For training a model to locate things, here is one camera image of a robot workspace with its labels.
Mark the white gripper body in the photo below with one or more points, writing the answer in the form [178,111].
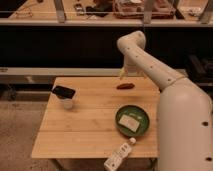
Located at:
[130,67]

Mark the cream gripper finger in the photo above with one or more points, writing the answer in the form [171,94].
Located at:
[143,74]
[122,73]

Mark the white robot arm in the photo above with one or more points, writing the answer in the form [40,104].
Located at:
[184,110]

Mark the brown sausage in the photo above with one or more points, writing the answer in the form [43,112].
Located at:
[126,86]

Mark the white sponge block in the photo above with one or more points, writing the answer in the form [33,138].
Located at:
[129,123]

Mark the green round plate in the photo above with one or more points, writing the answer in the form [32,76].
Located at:
[138,114]

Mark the wooden folding table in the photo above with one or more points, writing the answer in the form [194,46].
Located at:
[87,130]

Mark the wicker tray on shelf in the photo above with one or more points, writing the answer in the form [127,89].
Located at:
[135,9]

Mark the clear plastic cup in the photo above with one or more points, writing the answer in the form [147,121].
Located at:
[67,103]

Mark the black smartphone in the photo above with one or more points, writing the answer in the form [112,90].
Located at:
[63,92]

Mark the black device on shelf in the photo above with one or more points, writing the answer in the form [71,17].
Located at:
[100,10]

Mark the white plastic bottle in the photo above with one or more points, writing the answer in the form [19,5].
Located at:
[115,160]

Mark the metal shelf rack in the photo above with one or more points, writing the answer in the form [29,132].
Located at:
[192,13]

